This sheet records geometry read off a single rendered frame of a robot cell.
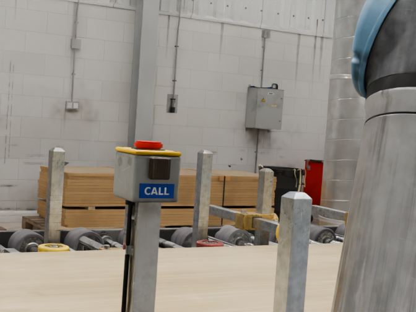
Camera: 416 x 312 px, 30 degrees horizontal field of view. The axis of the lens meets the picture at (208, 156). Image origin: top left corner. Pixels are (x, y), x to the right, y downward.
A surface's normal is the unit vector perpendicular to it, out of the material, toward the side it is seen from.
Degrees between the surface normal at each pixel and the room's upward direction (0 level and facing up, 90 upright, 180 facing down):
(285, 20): 90
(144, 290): 90
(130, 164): 90
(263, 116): 90
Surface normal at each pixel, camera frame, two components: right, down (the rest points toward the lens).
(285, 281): -0.87, -0.04
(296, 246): 0.49, 0.08
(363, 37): -0.50, 0.09
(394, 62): -0.73, -0.32
